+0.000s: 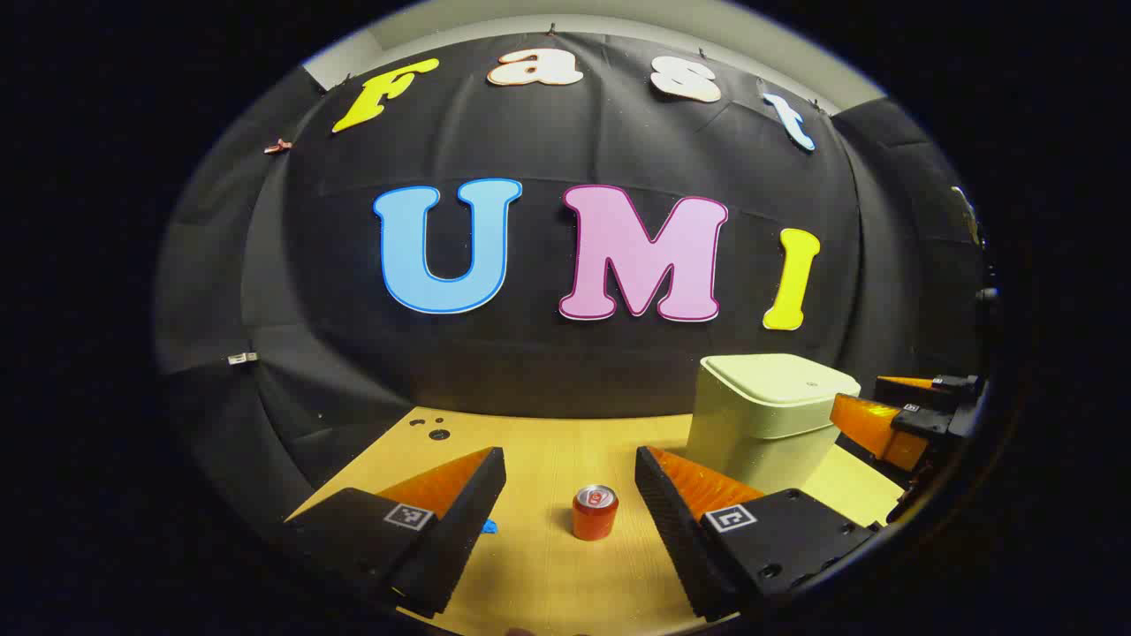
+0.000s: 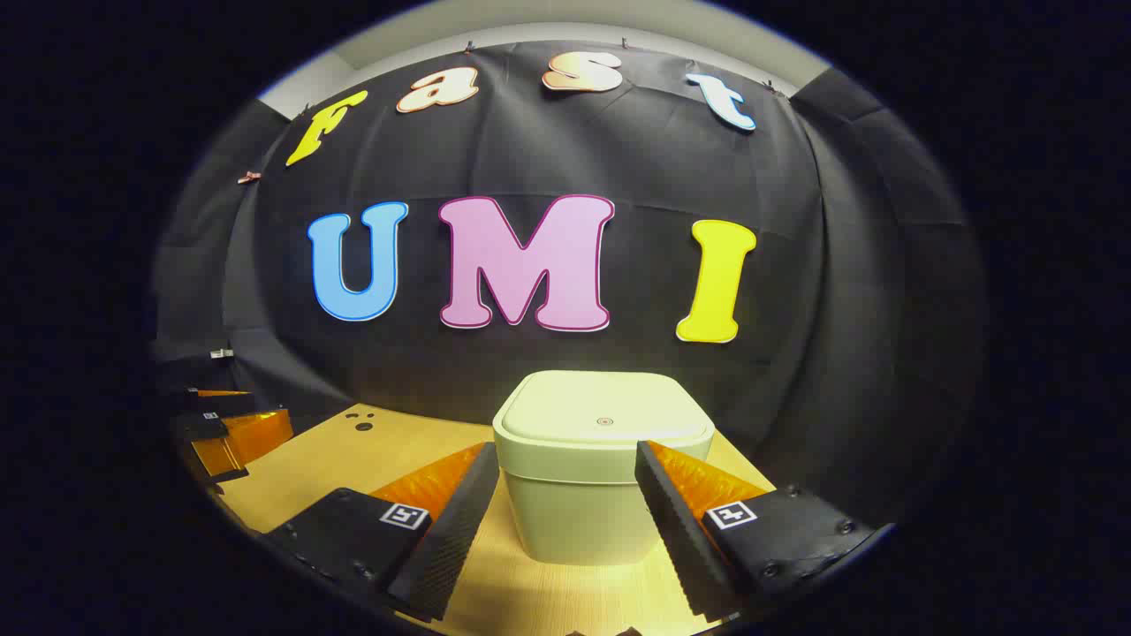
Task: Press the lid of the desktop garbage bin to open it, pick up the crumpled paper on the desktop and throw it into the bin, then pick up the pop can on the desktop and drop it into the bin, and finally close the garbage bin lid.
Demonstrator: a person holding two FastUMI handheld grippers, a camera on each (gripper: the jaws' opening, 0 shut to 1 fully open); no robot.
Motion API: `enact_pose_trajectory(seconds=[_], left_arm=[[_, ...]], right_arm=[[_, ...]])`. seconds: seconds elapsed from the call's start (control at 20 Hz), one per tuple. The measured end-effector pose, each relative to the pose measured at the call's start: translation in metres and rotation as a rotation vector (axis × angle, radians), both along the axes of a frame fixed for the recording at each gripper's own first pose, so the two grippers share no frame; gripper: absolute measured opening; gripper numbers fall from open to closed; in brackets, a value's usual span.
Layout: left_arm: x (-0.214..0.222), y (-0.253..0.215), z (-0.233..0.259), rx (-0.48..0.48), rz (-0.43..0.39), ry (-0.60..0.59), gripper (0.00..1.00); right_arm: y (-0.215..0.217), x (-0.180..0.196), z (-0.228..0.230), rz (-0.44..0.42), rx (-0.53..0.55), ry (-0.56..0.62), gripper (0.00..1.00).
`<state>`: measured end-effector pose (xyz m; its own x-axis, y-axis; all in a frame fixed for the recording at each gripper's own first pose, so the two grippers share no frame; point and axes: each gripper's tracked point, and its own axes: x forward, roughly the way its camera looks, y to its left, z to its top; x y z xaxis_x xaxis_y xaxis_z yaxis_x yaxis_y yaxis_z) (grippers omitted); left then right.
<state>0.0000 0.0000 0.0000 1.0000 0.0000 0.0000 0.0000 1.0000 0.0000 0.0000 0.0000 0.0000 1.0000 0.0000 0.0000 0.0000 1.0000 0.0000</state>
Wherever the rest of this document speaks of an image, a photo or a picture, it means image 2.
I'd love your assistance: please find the pale green desktop garbage bin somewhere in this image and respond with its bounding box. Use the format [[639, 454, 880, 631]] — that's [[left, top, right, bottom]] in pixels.
[[492, 370, 717, 566]]

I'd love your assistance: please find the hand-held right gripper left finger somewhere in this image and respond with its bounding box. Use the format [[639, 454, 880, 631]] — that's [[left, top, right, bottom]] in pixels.
[[265, 442, 501, 624]]

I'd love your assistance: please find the wooden desktop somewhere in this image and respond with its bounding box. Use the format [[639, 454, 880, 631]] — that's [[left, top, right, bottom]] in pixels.
[[181, 404, 778, 636]]

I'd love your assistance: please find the black backdrop cloth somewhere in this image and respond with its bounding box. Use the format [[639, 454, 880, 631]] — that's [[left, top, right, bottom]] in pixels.
[[150, 40, 986, 531]]

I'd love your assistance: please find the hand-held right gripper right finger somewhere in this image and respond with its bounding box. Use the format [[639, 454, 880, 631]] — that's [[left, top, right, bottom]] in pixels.
[[634, 440, 884, 624]]

